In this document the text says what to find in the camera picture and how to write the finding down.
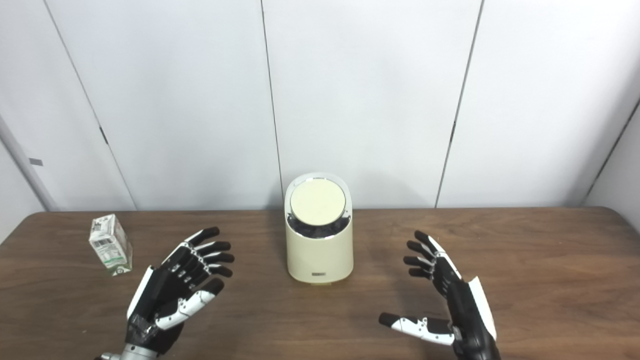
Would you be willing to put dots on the small grey wall tag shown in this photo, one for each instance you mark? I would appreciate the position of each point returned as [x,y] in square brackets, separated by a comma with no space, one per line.
[36,161]

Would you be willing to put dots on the small green white milk carton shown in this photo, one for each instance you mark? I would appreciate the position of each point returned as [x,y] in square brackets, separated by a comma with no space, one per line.
[111,247]

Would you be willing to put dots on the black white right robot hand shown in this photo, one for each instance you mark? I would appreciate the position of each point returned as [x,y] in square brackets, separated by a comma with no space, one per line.
[465,310]

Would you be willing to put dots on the black wall panel joint clip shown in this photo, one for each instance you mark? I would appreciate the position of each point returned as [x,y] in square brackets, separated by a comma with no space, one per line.
[103,135]

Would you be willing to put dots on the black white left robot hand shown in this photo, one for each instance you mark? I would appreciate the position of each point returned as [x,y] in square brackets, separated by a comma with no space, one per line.
[160,290]

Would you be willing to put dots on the cream round bin lid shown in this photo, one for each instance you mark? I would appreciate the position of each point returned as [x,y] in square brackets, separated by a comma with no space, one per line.
[318,201]

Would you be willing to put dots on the cream-colored round bin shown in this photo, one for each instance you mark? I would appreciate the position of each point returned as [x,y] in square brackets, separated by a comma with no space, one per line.
[320,257]

